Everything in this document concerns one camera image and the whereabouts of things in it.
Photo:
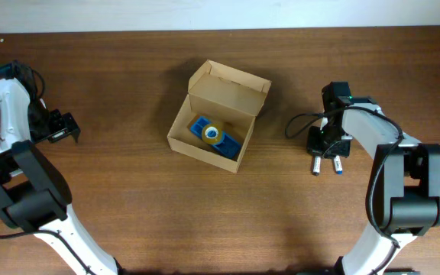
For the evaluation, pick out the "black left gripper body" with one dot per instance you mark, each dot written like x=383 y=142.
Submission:
x=51 y=125

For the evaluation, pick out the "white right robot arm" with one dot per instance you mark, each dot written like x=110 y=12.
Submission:
x=403 y=196

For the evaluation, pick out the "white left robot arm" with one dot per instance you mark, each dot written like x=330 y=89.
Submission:
x=35 y=198

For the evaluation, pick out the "blue whiteboard duster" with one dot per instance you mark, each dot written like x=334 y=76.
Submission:
x=228 y=148

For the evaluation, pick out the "black whiteboard marker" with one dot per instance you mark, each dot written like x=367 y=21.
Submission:
x=316 y=165

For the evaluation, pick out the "brown cardboard box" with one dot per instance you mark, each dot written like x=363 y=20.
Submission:
x=227 y=97

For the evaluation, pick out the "blue whiteboard marker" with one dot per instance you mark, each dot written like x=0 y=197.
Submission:
x=337 y=165

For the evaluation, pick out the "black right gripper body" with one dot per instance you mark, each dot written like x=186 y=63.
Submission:
x=326 y=143

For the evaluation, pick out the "yellow tape roll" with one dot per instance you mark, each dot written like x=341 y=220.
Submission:
x=212 y=134

